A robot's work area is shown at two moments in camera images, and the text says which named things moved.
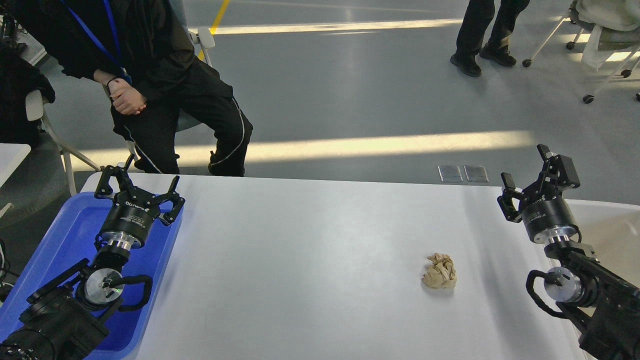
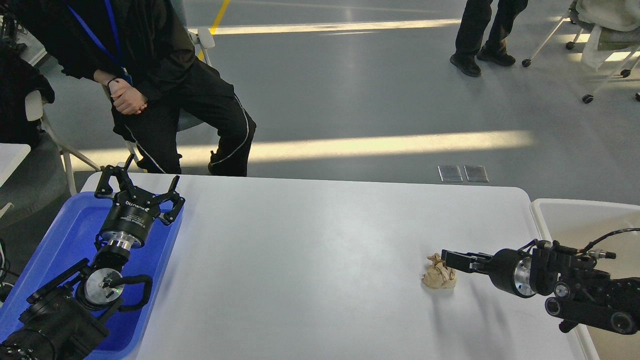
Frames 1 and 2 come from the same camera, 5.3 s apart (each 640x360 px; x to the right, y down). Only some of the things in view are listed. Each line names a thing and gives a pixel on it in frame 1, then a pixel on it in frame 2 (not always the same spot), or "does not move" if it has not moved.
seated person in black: [142, 53] does not move
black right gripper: [548, 217] → [510, 269]
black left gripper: [131, 220] does not move
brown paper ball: [442, 273] does not move
